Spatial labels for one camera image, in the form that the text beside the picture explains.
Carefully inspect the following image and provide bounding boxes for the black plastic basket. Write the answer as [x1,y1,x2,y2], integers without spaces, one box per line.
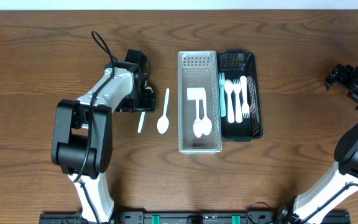
[218,50,263,142]

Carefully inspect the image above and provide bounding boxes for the white label in clear basket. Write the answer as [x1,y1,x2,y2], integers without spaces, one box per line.
[187,87,206,100]

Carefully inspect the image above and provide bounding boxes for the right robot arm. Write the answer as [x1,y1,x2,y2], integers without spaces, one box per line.
[274,64,358,223]

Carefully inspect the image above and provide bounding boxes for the clear plastic basket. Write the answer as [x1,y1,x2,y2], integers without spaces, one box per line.
[178,50,222,154]

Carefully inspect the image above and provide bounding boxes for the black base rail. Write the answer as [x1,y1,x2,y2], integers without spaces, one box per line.
[39,211,351,224]

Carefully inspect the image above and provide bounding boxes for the white plastic spoon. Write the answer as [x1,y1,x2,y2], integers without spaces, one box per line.
[137,112,145,133]
[201,98,212,136]
[224,80,235,123]
[193,99,203,138]
[157,88,170,134]

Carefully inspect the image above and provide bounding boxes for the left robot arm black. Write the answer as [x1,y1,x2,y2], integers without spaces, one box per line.
[39,49,155,223]

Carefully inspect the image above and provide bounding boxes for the white plastic fork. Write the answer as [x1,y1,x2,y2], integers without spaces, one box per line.
[233,79,242,123]
[240,76,250,119]

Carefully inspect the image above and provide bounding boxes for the pale blue plastic fork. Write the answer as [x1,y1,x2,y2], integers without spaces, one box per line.
[218,72,226,117]

